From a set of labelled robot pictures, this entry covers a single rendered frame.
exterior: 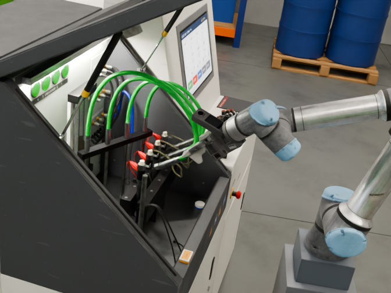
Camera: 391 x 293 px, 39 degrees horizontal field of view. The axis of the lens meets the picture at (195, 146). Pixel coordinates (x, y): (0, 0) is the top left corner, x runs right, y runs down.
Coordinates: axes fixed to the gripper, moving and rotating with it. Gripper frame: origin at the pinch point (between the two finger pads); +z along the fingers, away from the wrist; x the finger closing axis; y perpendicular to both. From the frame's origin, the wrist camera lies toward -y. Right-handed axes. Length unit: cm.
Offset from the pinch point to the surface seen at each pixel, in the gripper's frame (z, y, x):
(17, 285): 46, 0, -52
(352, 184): 107, 135, 208
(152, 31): 11, -37, 32
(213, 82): 47, -3, 84
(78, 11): 19, -58, 17
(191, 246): 7.5, 24.0, -19.1
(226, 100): 51, 9, 87
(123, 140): 29.0, -13.4, 3.8
